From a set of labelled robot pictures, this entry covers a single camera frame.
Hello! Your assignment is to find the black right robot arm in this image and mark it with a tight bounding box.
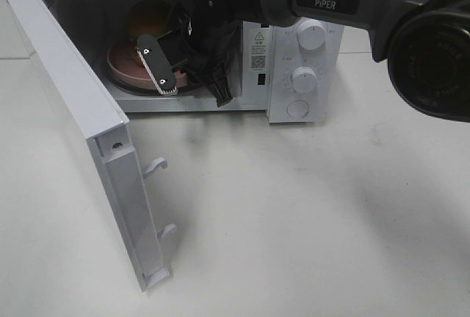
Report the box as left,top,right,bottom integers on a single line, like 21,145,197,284
159,0,469,122

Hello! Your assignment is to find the lower white timer knob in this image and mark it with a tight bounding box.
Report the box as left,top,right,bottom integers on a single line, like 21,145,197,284
292,67,317,93

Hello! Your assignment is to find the burger bun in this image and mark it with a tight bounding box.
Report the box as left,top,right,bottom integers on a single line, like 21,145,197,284
124,0,179,40

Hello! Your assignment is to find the white microwave door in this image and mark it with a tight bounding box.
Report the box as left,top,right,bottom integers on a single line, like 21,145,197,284
6,0,176,291

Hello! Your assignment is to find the upper white power knob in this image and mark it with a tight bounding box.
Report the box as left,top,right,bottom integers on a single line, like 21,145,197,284
297,19,326,51

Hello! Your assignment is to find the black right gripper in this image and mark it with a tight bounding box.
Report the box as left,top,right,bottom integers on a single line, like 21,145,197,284
157,21,239,107

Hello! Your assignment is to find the round door release button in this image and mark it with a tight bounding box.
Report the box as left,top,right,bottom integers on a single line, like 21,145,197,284
286,101,309,119

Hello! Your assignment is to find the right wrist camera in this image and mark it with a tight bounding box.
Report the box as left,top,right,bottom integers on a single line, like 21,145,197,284
137,34,178,96

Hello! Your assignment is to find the white warning label sticker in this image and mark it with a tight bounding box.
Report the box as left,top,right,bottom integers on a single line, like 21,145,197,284
248,27,271,73

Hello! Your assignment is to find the white microwave oven body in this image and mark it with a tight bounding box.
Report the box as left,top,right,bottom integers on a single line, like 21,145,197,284
7,0,343,123

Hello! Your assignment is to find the pink plate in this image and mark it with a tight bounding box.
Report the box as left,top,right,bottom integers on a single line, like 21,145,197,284
106,37,206,92

